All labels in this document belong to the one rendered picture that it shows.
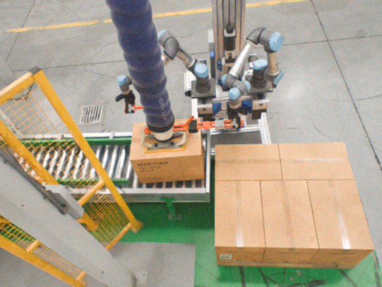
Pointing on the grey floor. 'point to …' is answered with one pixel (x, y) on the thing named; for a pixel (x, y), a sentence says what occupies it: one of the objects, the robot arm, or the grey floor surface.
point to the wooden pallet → (286, 264)
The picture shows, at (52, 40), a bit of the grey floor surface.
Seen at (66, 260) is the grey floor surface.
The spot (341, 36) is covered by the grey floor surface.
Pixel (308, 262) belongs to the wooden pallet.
